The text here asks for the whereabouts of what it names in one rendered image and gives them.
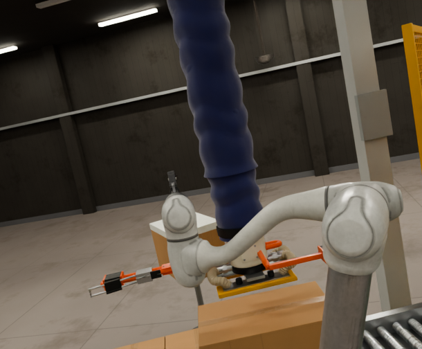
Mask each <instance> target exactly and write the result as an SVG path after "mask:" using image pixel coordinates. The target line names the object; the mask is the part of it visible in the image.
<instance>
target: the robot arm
mask: <svg viewBox="0 0 422 349"><path fill-rule="evenodd" d="M167 174H168V181H169V186H170V188H171V190H170V195H169V196H168V197H167V198H166V200H165V203H164V204H163V207H162V211H161V215H162V223H163V226H164V229H165V234H166V238H167V252H168V257H169V263H170V266H171V268H172V272H173V274H174V277H175V279H176V280H177V282H178V283H179V284H180V285H182V286H184V287H188V288H193V287H197V286H199V285H200V284H201V283H202V282H203V280H204V278H205V273H208V272H209V270H210V269H211V268H212V267H216V266H219V265H224V264H227V263H229V262H232V261H233V260H235V259H236V258H238V257H239V256H240V255H242V254H243V253H244V252H245V251H247V250H248V249H249V248H250V247H251V246H252V245H254V243H256V242H257V241H258V240H259V239H260V238H262V237H263V236H264V235H265V234H267V232H269V231H270V230H271V229H272V228H273V227H275V226H276V225H278V224H279V223H281V222H283V221H285V220H289V219H304V220H315V221H319V222H322V251H323V258H324V260H325V262H326V264H327V265H328V273H327V285H326V292H325V297H324V309H323V316H322V328H321V334H320V346H319V349H362V345H363V336H364V331H365V321H366V315H367V306H368V301H369V291H370V286H371V277H372V274H373V273H374V272H375V271H376V270H377V268H378V267H379V266H380V262H381V259H382V256H383V251H384V248H385V243H386V240H387V230H388V226H389V222H390V221H392V220H394V219H396V218H397V217H399V216H400V215H401V213H402V212H403V197H402V193H401V190H400V189H398V188H397V187H396V186H394V185H392V184H387V183H384V182H379V181H359V182H349V183H343V184H337V185H332V186H325V187H321V188H317V189H314V190H309V191H306V192H302V193H296V194H293V195H288V196H285V197H282V198H279V199H277V200H275V201H273V202H271V203H270V204H269V205H267V206H266V207H264V208H263V209H262V210H261V211H259V212H258V214H256V216H254V217H253V218H252V219H251V221H249V223H247V225H245V227H243V228H242V230H240V232H238V234H236V236H234V237H233V239H231V240H230V241H229V242H228V243H227V244H225V245H223V246H220V247H214V246H212V245H211V244H210V243H209V242H208V241H207V240H203V239H202V238H199V234H198V229H197V223H196V213H195V209H194V205H193V203H192V202H191V201H190V200H189V199H188V197H187V196H186V195H184V194H183V193H180V191H179V188H177V183H176V178H177V174H176V175H175V174H174V171H169V172H167Z"/></svg>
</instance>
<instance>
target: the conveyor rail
mask: <svg viewBox="0 0 422 349"><path fill-rule="evenodd" d="M410 319H416V320H417V321H418V322H419V323H420V324H421V325H422V302H421V303H416V304H413V305H408V306H405V307H400V308H396V309H393V310H388V311H385V312H380V313H377V314H372V315H369V316H366V321H365V330H367V331H369V333H370V334H371V335H372V336H373V337H374V338H376V337H379V335H378V334H377V332H376V330H377V328H378V327H380V326H383V327H384V328H385V329H386V330H387V331H388V332H389V333H390V334H392V333H395V331H394V330H393V329H392V325H393V324H394V323H395V322H398V323H400V324H401V325H402V326H403V327H404V328H405V329H407V330H408V329H411V327H410V326H409V325H408V324H407V322H408V321H409V320H410Z"/></svg>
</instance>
